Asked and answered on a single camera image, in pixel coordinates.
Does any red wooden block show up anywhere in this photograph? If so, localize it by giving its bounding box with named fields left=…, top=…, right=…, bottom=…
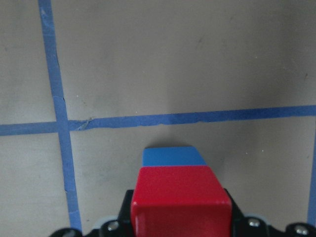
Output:
left=131, top=165, right=232, bottom=237

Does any blue wooden block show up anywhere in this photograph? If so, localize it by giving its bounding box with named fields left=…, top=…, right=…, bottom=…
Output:
left=142, top=146, right=206, bottom=167

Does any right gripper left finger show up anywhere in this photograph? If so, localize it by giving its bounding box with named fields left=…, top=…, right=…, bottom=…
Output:
left=117, top=190, right=135, bottom=237

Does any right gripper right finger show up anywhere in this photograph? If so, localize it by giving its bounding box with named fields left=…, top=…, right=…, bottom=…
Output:
left=224, top=189, right=245, bottom=237

